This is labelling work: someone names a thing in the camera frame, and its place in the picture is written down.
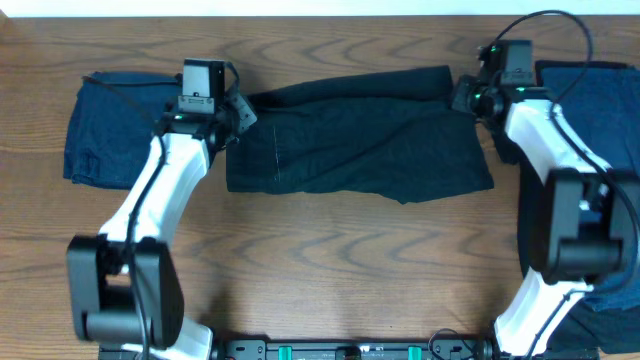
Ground black shorts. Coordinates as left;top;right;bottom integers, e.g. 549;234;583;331
226;65;494;204

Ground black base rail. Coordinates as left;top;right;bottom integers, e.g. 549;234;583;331
210;336;498;360

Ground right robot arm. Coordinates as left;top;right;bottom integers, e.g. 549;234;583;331
451;75;639;359

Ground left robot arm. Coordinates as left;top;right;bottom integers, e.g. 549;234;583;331
66;91;257;359

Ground black garment under pile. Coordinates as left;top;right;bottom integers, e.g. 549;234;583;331
494;137;639;354

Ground folded navy blue garment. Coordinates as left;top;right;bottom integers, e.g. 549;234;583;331
63;72;181;189

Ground blue garment in pile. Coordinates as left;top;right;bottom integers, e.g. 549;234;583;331
535;60;639;312

